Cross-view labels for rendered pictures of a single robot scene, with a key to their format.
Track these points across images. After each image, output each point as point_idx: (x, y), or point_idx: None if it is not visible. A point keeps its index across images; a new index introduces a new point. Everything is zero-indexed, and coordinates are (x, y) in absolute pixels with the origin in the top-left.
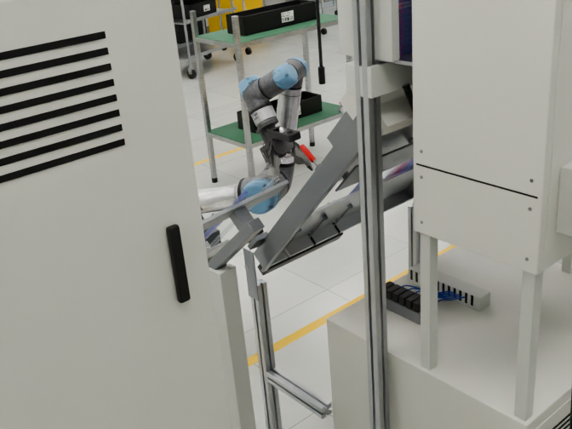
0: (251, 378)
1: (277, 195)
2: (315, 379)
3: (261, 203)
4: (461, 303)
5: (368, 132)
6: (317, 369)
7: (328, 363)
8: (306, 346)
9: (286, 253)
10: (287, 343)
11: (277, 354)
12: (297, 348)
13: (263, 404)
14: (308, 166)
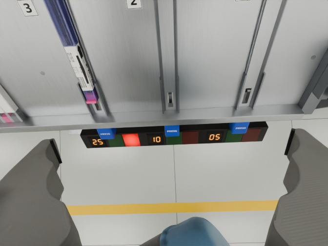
0: (188, 189)
1: (175, 232)
2: (153, 153)
3: (222, 242)
4: None
5: None
6: (145, 160)
7: (133, 160)
8: (131, 191)
9: (212, 125)
10: (139, 205)
11: (155, 199)
12: (138, 194)
13: (199, 157)
14: (56, 148)
